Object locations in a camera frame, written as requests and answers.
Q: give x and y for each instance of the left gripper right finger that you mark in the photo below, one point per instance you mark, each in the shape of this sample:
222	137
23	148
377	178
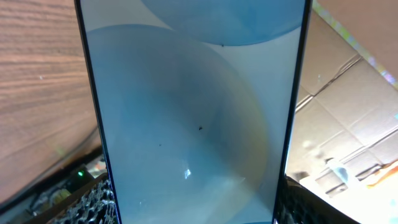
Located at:
297	205

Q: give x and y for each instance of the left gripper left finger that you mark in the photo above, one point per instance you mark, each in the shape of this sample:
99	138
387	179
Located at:
94	203

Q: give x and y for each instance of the blue screen smartphone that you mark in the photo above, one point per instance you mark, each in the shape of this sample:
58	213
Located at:
195	101

